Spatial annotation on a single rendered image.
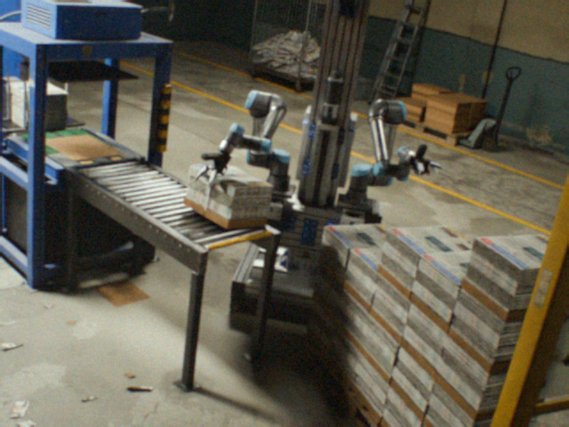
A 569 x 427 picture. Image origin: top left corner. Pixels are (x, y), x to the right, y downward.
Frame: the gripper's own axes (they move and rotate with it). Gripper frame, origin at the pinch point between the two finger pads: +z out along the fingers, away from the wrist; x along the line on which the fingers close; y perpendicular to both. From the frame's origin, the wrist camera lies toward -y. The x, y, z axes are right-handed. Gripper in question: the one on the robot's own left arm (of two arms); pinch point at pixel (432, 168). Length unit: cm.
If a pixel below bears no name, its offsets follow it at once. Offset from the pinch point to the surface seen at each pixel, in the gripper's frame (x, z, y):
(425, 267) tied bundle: 43, 75, 15
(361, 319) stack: 54, 36, 63
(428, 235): 28, 49, 13
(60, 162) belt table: 190, -119, 18
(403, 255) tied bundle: 45, 57, 18
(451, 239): 18, 54, 15
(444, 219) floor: -152, -223, 146
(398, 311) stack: 48, 63, 44
